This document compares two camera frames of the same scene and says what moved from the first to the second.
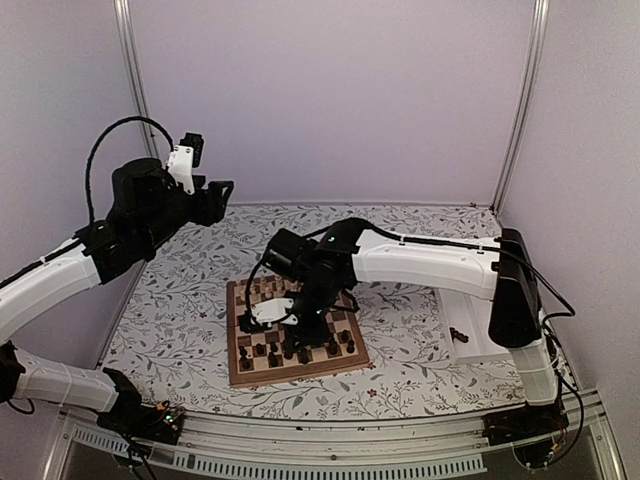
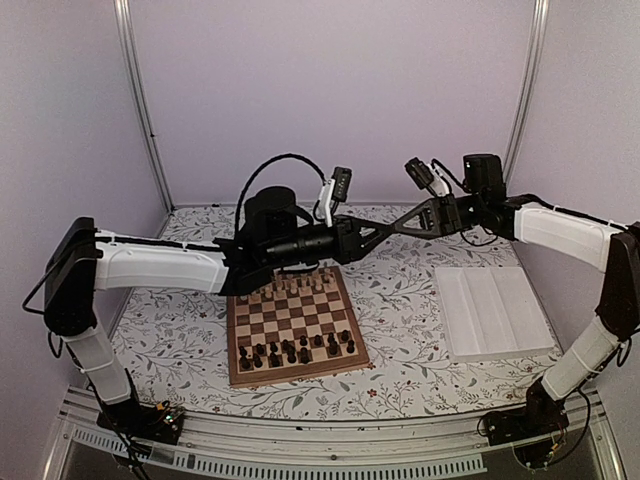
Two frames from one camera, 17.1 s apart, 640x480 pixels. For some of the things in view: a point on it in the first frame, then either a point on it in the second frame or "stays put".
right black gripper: (318, 334) to (417, 233)
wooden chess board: (263, 357) stays put
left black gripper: (211, 202) to (346, 239)
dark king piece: (303, 355) stays put
